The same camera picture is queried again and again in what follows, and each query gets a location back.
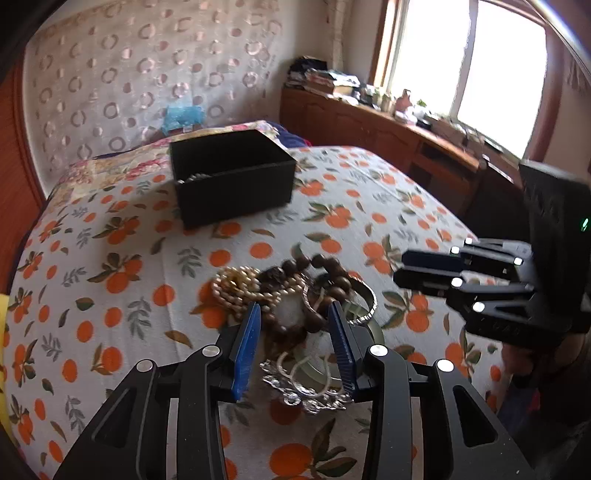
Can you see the orange fruit print bedsheet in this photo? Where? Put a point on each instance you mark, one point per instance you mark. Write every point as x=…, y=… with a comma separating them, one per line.
x=138, y=258

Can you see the small brown vase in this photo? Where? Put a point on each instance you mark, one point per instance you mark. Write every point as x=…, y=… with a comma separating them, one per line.
x=405, y=102

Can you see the long wooden cabinet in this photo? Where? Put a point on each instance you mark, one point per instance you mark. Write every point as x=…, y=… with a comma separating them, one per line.
x=351, y=125

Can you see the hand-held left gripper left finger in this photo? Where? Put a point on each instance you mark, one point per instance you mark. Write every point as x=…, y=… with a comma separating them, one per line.
x=245, y=355

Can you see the stack of books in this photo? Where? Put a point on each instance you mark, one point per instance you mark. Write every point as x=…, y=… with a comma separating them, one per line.
x=323, y=78

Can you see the yellow cloth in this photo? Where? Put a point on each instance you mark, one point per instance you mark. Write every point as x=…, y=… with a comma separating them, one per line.
x=3, y=360

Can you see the silver jewelry piece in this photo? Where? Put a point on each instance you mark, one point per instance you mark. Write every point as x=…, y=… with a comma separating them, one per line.
x=196, y=177

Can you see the black box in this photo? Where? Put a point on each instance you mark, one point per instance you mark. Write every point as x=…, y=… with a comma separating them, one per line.
x=231, y=196

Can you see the silver metal bangle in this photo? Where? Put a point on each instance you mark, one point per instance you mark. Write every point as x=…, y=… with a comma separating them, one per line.
x=369, y=301

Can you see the pale green jade bangle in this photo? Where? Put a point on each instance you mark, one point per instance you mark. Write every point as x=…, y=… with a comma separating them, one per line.
x=377, y=333

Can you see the pink curtain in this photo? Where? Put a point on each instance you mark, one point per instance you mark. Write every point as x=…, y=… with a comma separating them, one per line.
x=561, y=106

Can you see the wooden bed frame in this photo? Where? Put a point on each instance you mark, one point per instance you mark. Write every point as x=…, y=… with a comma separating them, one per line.
x=21, y=194

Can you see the blue plastic bag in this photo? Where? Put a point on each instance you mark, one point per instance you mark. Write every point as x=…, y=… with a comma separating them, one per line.
x=182, y=117

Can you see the white fluffy ball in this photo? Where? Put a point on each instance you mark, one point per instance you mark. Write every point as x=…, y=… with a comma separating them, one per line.
x=291, y=311

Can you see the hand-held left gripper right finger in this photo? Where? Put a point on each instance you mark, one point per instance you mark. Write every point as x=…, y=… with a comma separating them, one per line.
x=345, y=353

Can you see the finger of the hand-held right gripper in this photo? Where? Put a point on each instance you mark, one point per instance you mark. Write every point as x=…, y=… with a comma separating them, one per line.
x=425, y=279
x=429, y=261

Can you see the wooden frame window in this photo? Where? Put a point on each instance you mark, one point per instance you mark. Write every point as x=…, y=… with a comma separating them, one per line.
x=461, y=60

